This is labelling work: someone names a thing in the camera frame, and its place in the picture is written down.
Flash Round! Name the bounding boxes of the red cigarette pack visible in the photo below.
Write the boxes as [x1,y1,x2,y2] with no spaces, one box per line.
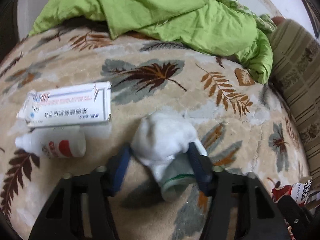
[272,176,312,207]

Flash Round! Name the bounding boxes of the white plastic bottle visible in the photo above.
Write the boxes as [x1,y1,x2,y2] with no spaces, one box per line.
[15,126,86,158]

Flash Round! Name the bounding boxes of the white medicine box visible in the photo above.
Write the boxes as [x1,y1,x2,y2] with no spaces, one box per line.
[17,82,111,128]

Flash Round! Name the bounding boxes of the leaf pattern bed blanket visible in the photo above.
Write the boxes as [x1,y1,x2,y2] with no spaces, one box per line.
[1,27,309,239]

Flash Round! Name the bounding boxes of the striped brown pillow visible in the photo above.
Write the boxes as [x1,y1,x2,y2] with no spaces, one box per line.
[269,16,319,189]

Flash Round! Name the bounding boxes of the green duvet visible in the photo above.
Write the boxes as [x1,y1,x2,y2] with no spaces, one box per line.
[30,0,276,84]

